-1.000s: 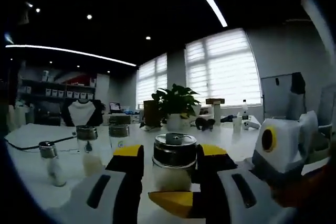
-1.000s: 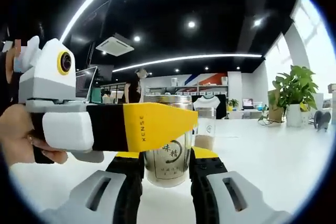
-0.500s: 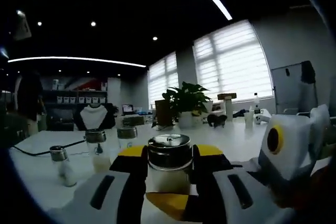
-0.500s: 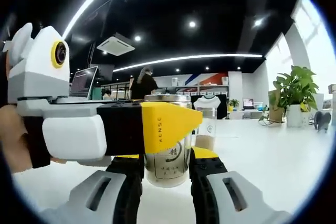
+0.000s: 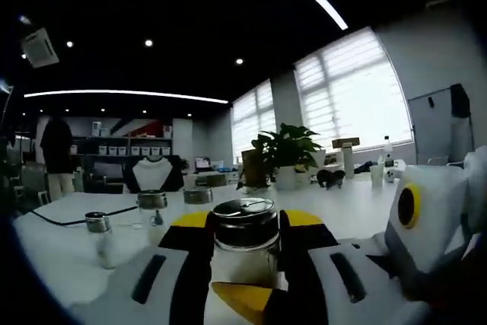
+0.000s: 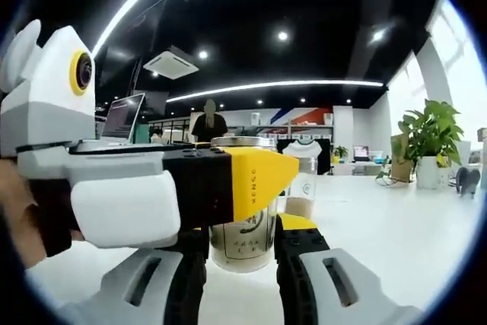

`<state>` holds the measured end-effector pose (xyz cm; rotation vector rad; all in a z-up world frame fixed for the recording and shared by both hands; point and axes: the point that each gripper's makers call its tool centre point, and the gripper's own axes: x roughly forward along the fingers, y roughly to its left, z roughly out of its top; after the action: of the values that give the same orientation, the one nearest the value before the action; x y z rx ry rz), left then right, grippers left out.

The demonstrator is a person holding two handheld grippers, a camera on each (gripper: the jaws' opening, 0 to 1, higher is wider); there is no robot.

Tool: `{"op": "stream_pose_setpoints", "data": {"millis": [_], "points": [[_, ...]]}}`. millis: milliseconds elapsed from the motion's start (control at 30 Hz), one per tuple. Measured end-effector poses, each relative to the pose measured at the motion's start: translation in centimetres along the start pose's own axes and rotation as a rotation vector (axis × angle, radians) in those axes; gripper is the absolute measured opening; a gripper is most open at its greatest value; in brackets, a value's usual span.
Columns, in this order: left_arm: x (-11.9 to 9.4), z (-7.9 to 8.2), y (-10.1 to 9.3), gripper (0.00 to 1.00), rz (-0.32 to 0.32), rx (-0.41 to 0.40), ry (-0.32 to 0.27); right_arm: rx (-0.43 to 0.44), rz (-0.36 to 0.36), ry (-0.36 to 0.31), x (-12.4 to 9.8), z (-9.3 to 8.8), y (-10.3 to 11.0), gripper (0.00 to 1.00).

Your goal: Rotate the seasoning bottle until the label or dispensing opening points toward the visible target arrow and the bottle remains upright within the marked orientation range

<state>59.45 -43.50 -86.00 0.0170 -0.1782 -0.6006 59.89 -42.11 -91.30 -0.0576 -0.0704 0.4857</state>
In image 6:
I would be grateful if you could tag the white plant pot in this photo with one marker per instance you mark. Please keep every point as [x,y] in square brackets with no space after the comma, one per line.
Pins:
[428,174]

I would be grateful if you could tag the grey headphones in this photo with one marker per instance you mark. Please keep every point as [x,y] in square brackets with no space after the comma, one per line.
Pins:
[468,182]

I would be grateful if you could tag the small glass seasoning bottle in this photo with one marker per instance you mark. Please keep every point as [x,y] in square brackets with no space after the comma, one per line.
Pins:
[243,249]

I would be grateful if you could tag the black hanging display screen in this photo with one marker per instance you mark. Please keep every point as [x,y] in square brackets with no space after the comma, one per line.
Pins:
[148,24]

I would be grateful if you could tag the open silver laptop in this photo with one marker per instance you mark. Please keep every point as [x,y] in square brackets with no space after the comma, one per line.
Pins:
[121,115]

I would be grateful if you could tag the large green leafy plant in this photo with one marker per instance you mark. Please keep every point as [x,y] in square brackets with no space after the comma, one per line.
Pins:
[430,131]

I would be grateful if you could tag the row of white storage boxes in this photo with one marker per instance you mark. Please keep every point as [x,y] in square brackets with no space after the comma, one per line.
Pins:
[274,136]

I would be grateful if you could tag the brown cardboard box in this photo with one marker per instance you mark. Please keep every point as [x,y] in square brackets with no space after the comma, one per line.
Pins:
[401,165]

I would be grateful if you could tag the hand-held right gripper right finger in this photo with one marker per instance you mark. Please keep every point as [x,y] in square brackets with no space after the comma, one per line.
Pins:
[376,310]

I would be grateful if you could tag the wide window with blinds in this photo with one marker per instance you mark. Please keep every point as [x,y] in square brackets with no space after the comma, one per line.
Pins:
[456,47]

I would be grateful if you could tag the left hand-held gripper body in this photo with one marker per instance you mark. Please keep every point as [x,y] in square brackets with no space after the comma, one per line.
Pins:
[49,104]

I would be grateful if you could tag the round ceiling downlights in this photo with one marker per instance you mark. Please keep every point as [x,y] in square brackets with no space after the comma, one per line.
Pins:
[282,36]

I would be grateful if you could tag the wall storage shelf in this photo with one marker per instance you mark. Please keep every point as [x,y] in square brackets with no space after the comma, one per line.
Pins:
[304,126]

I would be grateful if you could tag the white ceiling light strip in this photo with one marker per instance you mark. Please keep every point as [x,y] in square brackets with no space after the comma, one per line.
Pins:
[323,82]
[125,9]

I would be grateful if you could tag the tall brown-filled seasoning bottle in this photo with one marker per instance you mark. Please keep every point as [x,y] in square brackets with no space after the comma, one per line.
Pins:
[300,209]

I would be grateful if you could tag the narrow window with blinds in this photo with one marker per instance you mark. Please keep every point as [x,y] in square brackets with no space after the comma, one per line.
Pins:
[403,104]

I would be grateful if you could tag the ceiling air conditioner unit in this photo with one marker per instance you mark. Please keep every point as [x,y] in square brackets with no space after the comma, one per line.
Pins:
[171,62]

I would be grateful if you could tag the small white cup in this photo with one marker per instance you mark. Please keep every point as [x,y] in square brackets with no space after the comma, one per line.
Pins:
[444,180]

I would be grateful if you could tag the small potted plant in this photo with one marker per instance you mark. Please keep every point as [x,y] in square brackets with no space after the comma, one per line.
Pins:
[340,151]

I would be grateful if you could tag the red blue wall graphic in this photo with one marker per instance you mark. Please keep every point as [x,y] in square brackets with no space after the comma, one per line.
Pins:
[316,113]

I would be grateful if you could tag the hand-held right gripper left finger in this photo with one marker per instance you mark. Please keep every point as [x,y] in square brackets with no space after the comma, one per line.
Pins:
[99,302]

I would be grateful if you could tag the small lit monitor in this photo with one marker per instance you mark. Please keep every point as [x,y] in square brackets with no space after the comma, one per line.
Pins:
[361,151]

